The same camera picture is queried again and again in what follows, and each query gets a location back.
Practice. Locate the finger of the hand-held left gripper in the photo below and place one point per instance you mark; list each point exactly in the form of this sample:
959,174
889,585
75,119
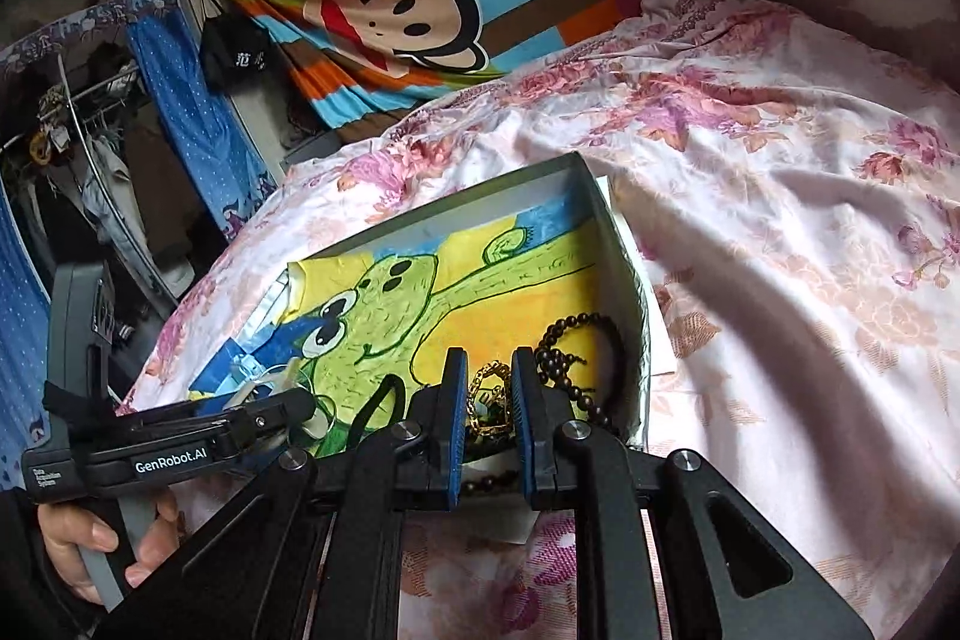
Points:
277,415

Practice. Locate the person's left hand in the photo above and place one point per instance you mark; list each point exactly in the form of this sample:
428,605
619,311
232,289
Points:
75,531

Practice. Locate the hanging clothes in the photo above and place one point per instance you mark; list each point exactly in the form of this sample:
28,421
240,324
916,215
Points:
112,190

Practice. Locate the pink floral bedsheet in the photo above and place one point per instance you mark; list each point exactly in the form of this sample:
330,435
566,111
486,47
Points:
787,272

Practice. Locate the grey cardboard box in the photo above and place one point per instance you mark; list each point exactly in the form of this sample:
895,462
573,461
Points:
577,220

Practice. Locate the frog drawing paper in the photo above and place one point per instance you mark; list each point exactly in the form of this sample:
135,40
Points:
450,280

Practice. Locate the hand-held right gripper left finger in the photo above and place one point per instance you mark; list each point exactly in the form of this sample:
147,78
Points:
452,430

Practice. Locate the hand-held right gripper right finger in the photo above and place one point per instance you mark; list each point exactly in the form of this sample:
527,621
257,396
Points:
523,430

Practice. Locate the blue fabric wardrobe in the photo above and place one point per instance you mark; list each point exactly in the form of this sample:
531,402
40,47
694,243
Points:
195,115

